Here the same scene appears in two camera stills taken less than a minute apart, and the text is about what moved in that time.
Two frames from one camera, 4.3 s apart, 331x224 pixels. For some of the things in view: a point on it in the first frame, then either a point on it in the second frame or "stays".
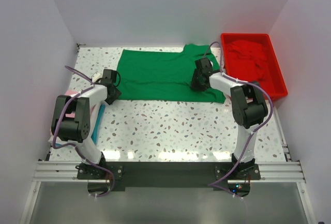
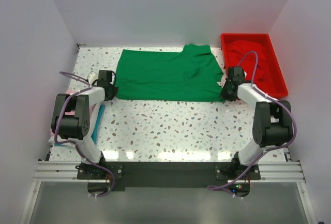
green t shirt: x=165 y=75 stays
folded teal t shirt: x=96 y=129 stays
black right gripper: x=193 y=84 to x=223 y=93
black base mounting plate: x=167 y=174 stays
